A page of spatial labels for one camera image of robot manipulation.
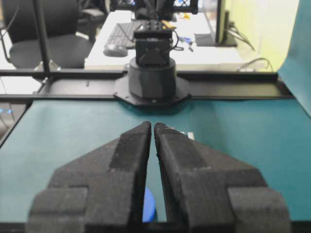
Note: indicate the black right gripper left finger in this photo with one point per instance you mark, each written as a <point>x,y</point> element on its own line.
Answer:
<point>102,189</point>

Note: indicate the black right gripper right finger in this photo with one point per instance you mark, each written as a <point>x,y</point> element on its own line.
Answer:
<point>213,192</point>

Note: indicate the large blue plastic gear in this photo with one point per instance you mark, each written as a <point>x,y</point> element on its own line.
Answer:
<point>149,206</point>

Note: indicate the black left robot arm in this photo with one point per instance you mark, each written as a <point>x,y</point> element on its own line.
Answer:
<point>151,79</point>

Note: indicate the black computer mouse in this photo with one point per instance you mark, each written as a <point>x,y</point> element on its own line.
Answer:
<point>112,50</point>

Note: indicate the teal backdrop cloth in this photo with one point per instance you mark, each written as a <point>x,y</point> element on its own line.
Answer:
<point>296,69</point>

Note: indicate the black computer keyboard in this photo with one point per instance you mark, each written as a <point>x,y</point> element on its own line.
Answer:
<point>123,34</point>

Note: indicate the computer monitor with stand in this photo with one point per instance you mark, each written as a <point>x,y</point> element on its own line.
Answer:
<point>213,20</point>

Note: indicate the black metal frame rail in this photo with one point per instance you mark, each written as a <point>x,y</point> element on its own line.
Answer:
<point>81,84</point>

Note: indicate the black vertical frame post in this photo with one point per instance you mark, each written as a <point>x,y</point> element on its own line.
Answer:
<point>46,65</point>

